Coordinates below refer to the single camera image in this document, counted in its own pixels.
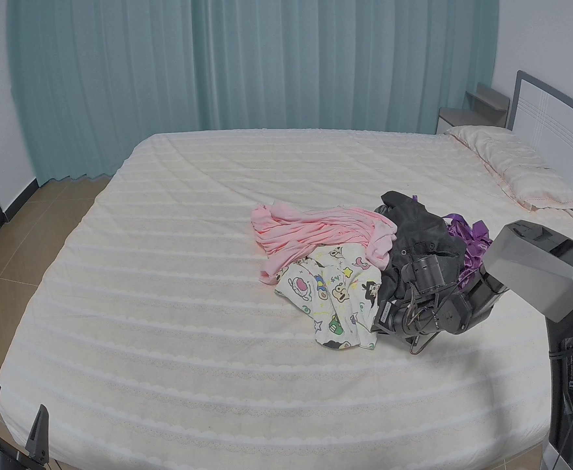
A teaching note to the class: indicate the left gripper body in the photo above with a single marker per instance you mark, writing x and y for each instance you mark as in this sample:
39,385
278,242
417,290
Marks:
12,460

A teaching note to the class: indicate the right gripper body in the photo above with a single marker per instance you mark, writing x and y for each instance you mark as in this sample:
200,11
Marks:
404,318

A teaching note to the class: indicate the white printed pyjama top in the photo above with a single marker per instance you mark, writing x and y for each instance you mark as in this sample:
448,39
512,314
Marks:
335,292

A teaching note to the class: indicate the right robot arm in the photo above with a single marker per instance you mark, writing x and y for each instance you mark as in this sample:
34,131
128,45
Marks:
526,272

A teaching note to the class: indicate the dark grey garment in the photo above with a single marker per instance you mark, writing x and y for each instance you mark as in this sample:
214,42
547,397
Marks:
418,228

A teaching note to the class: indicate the purple garment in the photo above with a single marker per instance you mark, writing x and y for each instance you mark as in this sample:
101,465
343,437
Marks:
477,243

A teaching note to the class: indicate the pink garment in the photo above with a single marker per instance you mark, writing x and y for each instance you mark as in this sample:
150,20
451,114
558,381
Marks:
316,233

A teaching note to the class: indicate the cream pillow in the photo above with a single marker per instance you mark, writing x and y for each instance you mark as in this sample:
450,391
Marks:
516,169

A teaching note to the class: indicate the grey white bedside table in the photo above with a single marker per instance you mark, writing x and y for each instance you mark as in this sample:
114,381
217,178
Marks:
467,115

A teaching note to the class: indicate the bed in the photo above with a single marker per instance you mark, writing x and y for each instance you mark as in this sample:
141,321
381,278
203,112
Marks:
193,262

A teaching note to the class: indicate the blue-green curtain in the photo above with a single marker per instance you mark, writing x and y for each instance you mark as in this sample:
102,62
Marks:
218,66

